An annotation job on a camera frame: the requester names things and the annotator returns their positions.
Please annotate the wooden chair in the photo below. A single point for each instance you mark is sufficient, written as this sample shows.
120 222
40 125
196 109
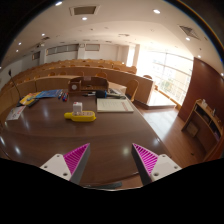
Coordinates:
132 87
147 76

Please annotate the blue marker pen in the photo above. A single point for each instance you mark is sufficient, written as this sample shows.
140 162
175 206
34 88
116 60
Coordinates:
60 95

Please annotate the black whiteboard eraser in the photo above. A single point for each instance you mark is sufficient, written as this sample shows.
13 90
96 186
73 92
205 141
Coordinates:
33 102

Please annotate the yellow book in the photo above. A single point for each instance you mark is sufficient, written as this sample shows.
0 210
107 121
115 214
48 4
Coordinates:
28 98

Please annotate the black gooseneck microphone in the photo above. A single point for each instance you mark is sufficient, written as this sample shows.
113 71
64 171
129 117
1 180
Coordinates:
13 81

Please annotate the white book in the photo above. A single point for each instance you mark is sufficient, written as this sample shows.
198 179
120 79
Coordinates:
113 105

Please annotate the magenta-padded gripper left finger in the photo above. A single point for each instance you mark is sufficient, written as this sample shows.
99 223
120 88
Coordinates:
55 165

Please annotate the round ceiling lights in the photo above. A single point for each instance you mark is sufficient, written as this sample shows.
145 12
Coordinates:
156 11

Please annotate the white printed leaflet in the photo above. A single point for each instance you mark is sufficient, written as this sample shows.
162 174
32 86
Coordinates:
15 112

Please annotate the blue book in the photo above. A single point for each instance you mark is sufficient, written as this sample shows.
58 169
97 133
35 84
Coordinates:
50 93

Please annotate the red marker pen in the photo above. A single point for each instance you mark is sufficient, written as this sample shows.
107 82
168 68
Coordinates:
66 96

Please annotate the wooden shelf unit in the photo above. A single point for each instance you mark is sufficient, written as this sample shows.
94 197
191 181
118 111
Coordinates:
203 125

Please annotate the rectangular ceiling vent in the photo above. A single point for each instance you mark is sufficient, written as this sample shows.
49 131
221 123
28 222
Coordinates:
189 31
84 10

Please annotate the black marker pen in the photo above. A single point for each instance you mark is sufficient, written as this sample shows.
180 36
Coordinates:
89 94

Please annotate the curved wooden front desk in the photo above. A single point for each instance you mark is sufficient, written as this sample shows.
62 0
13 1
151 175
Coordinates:
116 76

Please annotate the rows of wooden auditorium seats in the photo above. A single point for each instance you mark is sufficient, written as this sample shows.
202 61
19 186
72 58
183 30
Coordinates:
83 63

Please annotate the white charger block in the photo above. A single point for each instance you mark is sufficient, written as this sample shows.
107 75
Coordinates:
77 106

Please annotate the wooden desk organizer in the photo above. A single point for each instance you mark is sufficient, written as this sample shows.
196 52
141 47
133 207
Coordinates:
88 85

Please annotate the grey paper stack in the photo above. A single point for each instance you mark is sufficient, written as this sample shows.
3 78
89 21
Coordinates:
115 91

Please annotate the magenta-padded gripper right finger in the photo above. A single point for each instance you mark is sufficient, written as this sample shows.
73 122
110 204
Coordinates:
163 166

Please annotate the large glass window wall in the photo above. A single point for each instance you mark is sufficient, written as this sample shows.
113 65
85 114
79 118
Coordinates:
170 73

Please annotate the dark marker pen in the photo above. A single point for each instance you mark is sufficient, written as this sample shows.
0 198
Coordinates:
63 96

